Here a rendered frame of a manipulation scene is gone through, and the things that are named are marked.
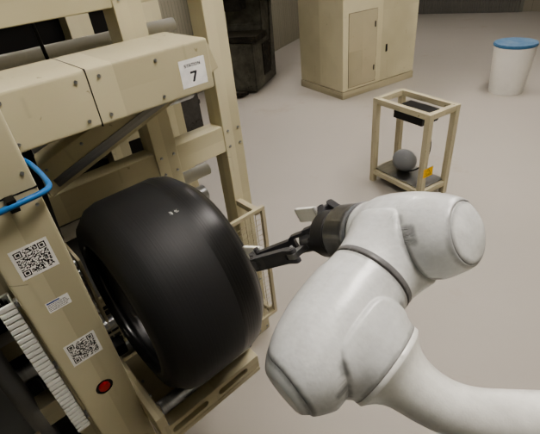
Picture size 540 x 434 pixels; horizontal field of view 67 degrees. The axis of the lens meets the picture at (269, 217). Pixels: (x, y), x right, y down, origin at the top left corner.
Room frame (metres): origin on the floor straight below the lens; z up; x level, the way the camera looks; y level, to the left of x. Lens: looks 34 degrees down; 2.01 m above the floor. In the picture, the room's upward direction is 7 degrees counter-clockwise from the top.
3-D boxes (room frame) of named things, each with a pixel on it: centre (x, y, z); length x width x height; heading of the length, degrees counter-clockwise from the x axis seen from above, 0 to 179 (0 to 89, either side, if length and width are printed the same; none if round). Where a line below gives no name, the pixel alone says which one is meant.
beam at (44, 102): (1.22, 0.44, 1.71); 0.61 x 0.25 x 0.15; 129
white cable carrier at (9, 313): (0.66, 0.58, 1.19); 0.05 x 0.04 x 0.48; 39
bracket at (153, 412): (0.80, 0.49, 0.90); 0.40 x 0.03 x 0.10; 39
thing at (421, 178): (3.21, -1.29, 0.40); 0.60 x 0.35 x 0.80; 28
